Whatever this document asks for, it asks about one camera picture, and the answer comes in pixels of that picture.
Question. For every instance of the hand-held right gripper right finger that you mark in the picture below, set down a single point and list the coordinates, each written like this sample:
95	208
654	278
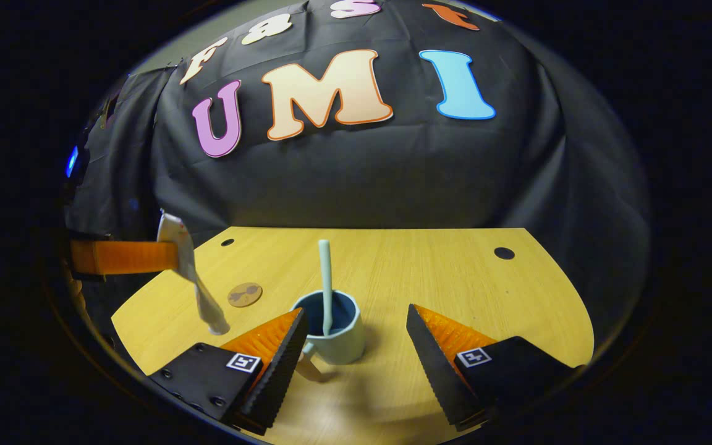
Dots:
436	371

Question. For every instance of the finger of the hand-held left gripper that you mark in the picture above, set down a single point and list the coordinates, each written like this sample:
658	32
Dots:
127	256

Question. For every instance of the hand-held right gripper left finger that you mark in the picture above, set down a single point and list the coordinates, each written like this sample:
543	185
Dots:
279	377

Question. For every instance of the pale green cup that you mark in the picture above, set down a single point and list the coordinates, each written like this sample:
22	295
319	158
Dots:
343	346

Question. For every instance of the round wooden coaster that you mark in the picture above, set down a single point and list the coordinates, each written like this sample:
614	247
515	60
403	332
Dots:
245	295

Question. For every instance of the white toothpaste tube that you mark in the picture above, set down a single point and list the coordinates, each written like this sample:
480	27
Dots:
207	303

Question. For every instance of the wooden desktop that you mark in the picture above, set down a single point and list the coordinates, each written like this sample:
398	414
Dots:
455	278

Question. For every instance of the black backdrop cloth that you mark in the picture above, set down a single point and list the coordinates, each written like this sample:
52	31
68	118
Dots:
362	185

